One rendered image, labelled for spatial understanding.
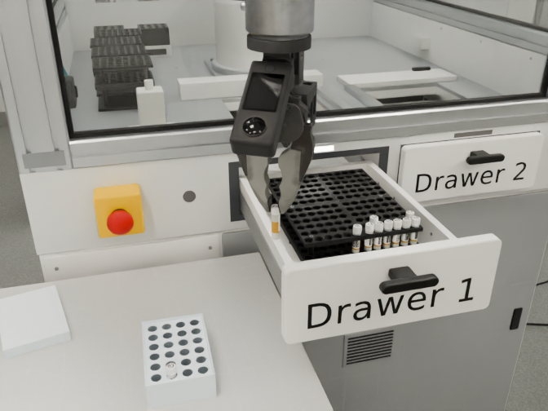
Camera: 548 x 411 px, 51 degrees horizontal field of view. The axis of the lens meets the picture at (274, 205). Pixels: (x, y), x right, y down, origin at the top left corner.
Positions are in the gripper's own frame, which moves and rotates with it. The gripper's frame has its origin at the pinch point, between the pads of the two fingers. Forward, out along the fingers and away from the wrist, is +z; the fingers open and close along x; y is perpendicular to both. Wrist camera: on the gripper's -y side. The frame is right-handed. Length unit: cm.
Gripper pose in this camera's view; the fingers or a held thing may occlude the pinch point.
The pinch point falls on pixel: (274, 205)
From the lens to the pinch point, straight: 69.9
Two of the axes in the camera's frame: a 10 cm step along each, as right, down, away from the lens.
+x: -9.7, -1.2, 2.3
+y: 2.5, -4.4, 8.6
